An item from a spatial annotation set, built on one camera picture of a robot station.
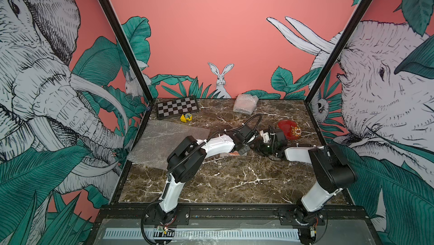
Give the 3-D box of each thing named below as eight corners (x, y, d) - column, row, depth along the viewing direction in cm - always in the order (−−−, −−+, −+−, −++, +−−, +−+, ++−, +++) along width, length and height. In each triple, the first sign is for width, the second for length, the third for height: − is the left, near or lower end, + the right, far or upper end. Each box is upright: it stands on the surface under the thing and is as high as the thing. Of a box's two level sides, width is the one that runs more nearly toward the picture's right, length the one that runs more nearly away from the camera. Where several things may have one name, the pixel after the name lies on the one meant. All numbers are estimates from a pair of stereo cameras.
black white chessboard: (157, 120, 109) (156, 117, 108) (157, 104, 118) (156, 102, 116) (200, 111, 114) (200, 109, 113) (197, 97, 123) (196, 95, 121)
